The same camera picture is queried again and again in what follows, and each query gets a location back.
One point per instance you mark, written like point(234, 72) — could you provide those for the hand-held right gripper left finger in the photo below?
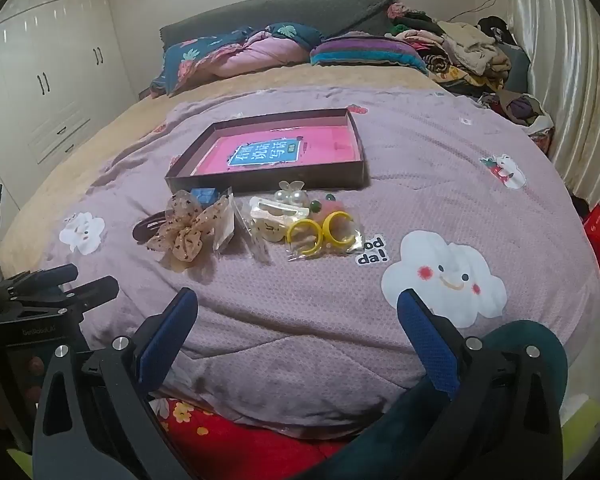
point(167, 342)

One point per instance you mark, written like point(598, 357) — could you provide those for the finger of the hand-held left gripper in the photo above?
point(45, 277)
point(80, 297)

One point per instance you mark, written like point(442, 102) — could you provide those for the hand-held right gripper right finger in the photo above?
point(430, 345)

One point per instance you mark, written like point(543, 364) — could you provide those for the beige dotted bow hair clip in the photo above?
point(185, 232)

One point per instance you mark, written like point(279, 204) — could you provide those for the long clear plastic packet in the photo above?
point(254, 240)

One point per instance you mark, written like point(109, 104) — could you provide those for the pink pompom hair clip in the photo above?
point(335, 207)

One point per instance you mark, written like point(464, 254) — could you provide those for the yellow rings packet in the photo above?
point(300, 237)

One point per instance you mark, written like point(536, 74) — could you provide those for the pink shallow box tray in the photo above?
point(260, 181)

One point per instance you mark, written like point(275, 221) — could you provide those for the brown snap hair clip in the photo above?
point(142, 227)

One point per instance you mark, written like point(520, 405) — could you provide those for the purple printed blanket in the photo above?
point(330, 310)

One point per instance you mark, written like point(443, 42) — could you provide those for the red floral cloth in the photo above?
point(220, 440)

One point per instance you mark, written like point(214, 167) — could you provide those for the beige bed sheet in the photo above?
point(105, 135)

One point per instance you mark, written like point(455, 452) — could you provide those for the white hair clip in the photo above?
point(275, 206)

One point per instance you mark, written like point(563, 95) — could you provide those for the white wardrobe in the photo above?
point(55, 85)

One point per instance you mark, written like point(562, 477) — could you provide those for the pearl bow hair clip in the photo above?
point(292, 192)

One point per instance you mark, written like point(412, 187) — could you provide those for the pink book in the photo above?
point(320, 152)

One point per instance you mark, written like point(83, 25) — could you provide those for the dark clothes bundle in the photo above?
point(520, 110)

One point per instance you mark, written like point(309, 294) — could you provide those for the blue pink floral quilt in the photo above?
point(240, 57)

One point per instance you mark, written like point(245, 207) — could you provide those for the grey cushion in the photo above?
point(519, 70)

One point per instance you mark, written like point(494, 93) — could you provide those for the pile of folded clothes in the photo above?
point(470, 55)

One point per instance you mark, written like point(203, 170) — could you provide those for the cream satin curtain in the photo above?
point(570, 85)

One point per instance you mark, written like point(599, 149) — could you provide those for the striped purple pillow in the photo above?
point(365, 52)

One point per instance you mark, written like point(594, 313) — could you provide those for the black cloth item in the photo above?
point(492, 30)

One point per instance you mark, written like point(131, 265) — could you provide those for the grey bed headboard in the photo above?
point(280, 10)

